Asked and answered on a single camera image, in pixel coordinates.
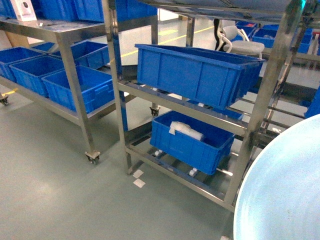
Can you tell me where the blue bin cart rear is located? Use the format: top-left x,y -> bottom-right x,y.
71,40 -> 110,70

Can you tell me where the blue bin rack middle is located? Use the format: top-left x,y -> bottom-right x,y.
135,44 -> 264,110

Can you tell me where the blue bin cart front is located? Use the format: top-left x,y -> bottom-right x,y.
41,65 -> 115,115

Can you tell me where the white round stool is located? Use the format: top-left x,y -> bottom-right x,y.
213,18 -> 265,59

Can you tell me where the blue bin cart left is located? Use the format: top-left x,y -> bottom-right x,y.
0,46 -> 45,83

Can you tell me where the white plastic bag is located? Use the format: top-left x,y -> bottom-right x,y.
168,121 -> 204,141

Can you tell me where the steel flow rack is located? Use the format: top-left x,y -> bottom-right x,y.
102,0 -> 320,213

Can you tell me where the blue bin cart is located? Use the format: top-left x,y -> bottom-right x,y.
0,46 -> 45,83
41,65 -> 115,115
9,55 -> 64,98
71,40 -> 110,70

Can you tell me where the steel shelf cart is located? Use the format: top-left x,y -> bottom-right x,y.
0,0 -> 160,165

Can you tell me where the blue bin rack lower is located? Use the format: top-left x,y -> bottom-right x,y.
150,111 -> 235,175

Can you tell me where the white carton box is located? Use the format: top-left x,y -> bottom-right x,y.
10,0 -> 37,22

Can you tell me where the light blue oval tray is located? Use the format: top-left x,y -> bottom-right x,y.
233,115 -> 320,240

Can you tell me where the blue bin cart middle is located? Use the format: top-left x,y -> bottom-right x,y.
9,55 -> 64,98

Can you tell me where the blue bin rack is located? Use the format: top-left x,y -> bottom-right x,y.
135,44 -> 264,110
150,111 -> 235,175

